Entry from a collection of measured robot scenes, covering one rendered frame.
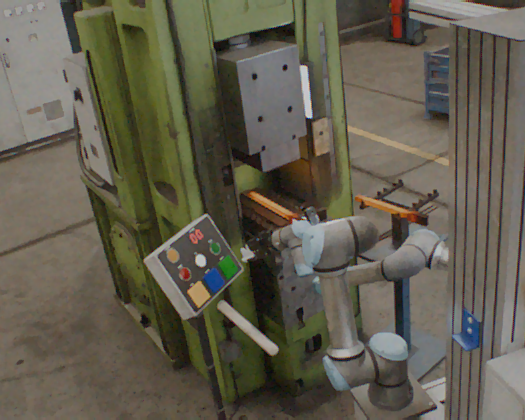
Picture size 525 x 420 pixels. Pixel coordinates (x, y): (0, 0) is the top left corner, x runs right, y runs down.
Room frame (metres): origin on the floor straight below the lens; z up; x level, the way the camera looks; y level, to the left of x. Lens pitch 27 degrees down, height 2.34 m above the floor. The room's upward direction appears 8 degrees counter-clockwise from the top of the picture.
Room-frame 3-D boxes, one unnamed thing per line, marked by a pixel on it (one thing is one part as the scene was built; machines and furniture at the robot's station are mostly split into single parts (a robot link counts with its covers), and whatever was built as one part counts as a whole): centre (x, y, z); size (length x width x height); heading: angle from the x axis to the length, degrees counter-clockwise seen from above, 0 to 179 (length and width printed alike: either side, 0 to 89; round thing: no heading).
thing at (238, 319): (2.25, 0.14, 0.62); 0.44 x 0.05 x 0.05; 29
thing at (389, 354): (1.51, -0.33, 0.98); 0.13 x 0.12 x 0.14; 101
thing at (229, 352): (2.42, 0.25, 0.36); 0.09 x 0.07 x 0.12; 119
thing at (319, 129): (2.77, -0.33, 1.27); 0.09 x 0.02 x 0.17; 119
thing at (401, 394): (1.51, -0.34, 0.87); 0.15 x 0.15 x 0.10
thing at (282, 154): (2.68, -0.01, 1.32); 0.42 x 0.20 x 0.10; 29
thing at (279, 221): (2.68, -0.01, 0.96); 0.42 x 0.20 x 0.09; 29
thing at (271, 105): (2.70, -0.05, 1.56); 0.42 x 0.39 x 0.40; 29
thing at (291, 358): (2.72, -0.06, 0.23); 0.55 x 0.37 x 0.47; 29
